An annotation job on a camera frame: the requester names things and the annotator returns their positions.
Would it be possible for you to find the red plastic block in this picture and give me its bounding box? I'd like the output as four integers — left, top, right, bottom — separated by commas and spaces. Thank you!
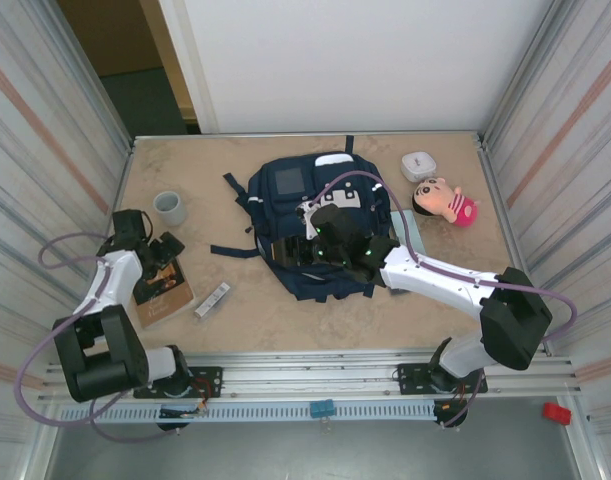
543, 401, 572, 426

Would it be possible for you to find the grey ceramic cup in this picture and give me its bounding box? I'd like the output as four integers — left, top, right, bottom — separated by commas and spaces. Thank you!
152, 190, 189, 227

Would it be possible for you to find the small silver oblong box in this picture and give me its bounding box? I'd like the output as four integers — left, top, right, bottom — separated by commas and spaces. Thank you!
193, 282, 233, 321

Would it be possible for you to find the black glossy pencil case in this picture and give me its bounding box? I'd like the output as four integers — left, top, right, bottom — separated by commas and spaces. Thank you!
271, 237, 316, 269

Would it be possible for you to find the brown paperback book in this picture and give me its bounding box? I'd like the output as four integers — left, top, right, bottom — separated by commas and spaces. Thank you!
131, 254, 196, 330

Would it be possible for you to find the navy blue backpack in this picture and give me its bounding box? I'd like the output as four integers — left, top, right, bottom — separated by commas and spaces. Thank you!
209, 135, 394, 303

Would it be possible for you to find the slotted grey cable tray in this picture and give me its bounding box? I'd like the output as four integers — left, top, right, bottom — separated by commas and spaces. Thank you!
59, 402, 436, 424

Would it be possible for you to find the aluminium frame post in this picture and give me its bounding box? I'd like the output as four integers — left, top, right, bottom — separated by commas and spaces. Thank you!
477, 0, 566, 146
49, 0, 136, 151

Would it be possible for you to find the white round lidded container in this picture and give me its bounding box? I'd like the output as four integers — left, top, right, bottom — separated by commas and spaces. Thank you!
400, 149, 438, 184

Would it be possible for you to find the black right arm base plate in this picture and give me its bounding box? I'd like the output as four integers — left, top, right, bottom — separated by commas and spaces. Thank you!
395, 363, 488, 396

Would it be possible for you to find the plush doll pink striped shirt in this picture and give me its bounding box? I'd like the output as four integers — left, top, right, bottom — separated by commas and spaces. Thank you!
411, 174, 482, 230

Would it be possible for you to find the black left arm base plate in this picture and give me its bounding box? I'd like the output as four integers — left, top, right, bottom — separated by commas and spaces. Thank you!
134, 366, 224, 400

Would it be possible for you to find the aluminium rail frame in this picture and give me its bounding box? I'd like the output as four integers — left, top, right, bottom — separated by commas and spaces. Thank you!
37, 349, 584, 401

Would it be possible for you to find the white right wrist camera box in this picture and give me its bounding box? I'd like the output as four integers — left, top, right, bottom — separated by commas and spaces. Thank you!
294, 199, 322, 224

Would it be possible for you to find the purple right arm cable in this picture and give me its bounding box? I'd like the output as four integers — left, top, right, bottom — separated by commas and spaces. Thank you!
309, 170, 580, 344

